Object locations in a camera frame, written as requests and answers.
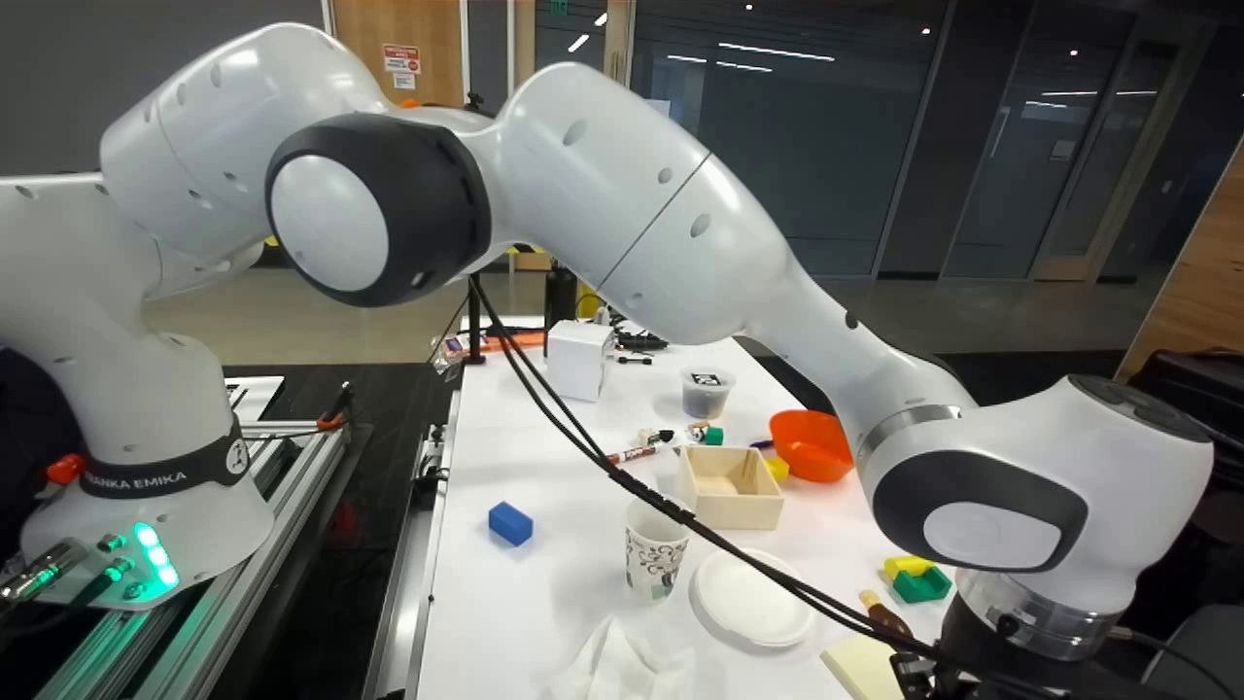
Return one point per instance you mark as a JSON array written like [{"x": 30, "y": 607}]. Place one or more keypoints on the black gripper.
[{"x": 1014, "y": 662}]

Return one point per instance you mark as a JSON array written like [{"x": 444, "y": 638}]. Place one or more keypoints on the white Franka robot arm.
[{"x": 625, "y": 196}]

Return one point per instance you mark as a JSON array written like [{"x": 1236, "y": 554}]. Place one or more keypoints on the patterned white paper cup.
[{"x": 656, "y": 554}]

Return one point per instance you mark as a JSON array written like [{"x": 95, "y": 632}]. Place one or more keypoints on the clear cup with dark contents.
[{"x": 706, "y": 393}]

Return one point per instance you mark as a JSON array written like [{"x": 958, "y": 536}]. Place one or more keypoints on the green toy block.
[{"x": 923, "y": 586}]

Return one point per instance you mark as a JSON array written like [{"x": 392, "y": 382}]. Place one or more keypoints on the yellow toy block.
[{"x": 905, "y": 567}]

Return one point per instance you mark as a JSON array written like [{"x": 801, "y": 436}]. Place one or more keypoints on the pale yellow block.
[{"x": 861, "y": 672}]

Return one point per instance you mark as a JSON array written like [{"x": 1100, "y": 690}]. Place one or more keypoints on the white round plate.
[{"x": 754, "y": 603}]

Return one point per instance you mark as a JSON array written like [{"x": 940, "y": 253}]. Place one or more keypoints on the orange plastic bowl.
[{"x": 812, "y": 445}]

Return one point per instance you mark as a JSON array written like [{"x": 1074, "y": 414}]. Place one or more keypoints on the small yellow block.
[{"x": 778, "y": 467}]

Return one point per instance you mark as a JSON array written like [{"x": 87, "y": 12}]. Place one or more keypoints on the light wooden box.
[{"x": 738, "y": 491}]

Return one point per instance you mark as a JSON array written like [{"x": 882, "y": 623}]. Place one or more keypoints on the small green white cube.
[{"x": 715, "y": 432}]

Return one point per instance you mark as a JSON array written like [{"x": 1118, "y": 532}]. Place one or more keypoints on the crumpled white tissue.
[{"x": 620, "y": 662}]

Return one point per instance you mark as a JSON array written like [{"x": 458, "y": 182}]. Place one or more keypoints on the small black items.
[{"x": 641, "y": 343}]

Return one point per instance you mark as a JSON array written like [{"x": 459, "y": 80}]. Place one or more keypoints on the blue rectangular block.
[{"x": 513, "y": 524}]

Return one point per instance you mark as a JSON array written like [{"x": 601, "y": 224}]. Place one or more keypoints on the white square box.
[{"x": 576, "y": 361}]

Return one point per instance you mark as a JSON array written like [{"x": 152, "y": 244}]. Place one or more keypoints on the wooden door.
[{"x": 363, "y": 42}]

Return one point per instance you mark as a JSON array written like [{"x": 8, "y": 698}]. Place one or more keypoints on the small orange clamp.
[{"x": 60, "y": 467}]

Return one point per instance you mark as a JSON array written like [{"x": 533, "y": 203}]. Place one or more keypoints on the aluminium mounting rail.
[{"x": 246, "y": 559}]

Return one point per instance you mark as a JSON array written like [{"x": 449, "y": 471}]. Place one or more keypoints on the red white wall sign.
[{"x": 402, "y": 69}]

